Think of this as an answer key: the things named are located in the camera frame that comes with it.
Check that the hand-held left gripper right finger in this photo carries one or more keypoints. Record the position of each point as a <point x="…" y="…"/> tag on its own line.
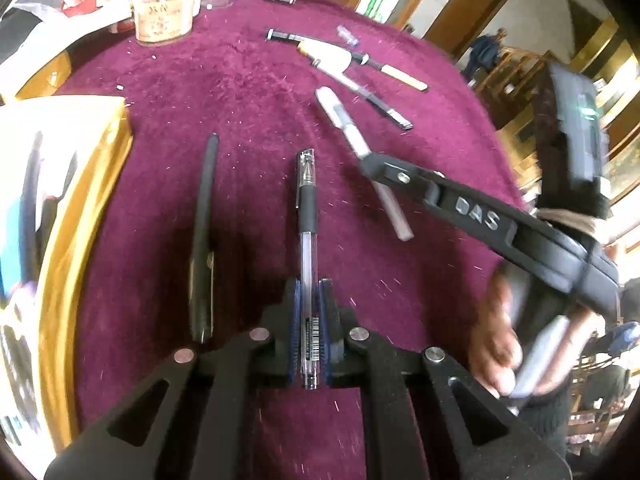
<point x="326" y="320"/>

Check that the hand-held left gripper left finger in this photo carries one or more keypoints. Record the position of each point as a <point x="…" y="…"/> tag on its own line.
<point x="295" y="320"/>

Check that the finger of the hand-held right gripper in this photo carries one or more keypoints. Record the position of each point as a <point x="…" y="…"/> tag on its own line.
<point x="450" y="200"/>

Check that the clear pen with black grip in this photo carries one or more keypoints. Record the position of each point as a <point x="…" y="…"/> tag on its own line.
<point x="307" y="240"/>

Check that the white pen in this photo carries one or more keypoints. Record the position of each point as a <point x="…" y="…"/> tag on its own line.
<point x="345" y="125"/>

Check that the gold box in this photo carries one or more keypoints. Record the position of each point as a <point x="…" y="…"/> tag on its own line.
<point x="75" y="260"/>

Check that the person's right forearm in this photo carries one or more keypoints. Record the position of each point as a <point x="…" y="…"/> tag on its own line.
<point x="545" y="425"/>

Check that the person's right hand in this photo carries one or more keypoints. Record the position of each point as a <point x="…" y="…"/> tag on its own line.
<point x="495" y="335"/>

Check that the black and clear pen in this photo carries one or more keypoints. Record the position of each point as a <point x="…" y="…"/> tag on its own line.
<point x="370" y="97"/>

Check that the thick black pen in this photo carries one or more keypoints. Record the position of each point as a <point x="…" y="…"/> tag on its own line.
<point x="205" y="220"/>

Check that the brown wooden door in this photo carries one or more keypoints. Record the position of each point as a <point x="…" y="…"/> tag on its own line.
<point x="465" y="10"/>

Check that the white oval object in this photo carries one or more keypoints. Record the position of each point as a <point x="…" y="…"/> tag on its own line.
<point x="325" y="55"/>

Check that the burgundy tablecloth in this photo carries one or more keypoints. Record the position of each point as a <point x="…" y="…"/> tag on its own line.
<point x="250" y="85"/>

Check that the brown tea can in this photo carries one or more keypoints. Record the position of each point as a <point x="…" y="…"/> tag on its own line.
<point x="162" y="15"/>

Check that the white papers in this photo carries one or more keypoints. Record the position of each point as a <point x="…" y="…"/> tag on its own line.
<point x="75" y="25"/>

